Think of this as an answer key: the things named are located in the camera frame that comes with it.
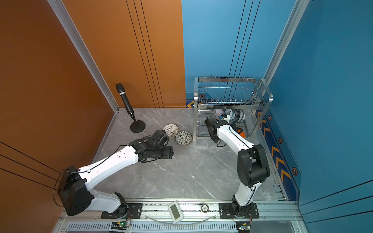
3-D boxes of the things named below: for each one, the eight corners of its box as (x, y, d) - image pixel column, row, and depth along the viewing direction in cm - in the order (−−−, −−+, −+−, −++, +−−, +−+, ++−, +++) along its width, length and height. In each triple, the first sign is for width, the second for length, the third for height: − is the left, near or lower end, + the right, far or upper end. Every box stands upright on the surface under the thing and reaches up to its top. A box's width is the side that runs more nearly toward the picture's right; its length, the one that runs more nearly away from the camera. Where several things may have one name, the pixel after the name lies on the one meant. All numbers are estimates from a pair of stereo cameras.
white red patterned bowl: (164, 137, 105) (162, 132, 101) (165, 128, 110) (164, 123, 106) (178, 137, 105) (177, 132, 101) (178, 128, 110) (178, 123, 106)
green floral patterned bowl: (182, 148, 98) (181, 145, 95) (174, 139, 103) (173, 135, 100) (193, 140, 102) (193, 137, 99) (185, 132, 107) (185, 128, 104)
